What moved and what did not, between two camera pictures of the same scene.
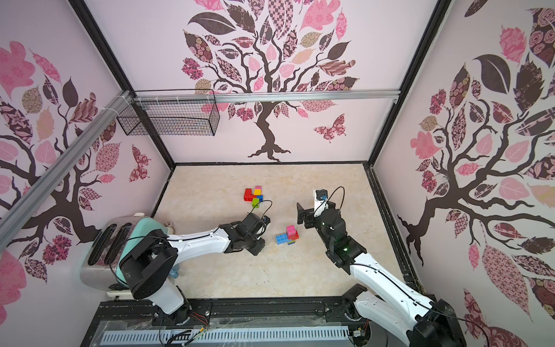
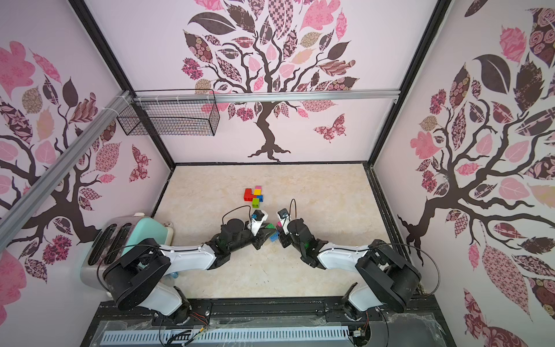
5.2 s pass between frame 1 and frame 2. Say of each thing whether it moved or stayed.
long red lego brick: stayed
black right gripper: moved
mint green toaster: stayed
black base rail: stayed
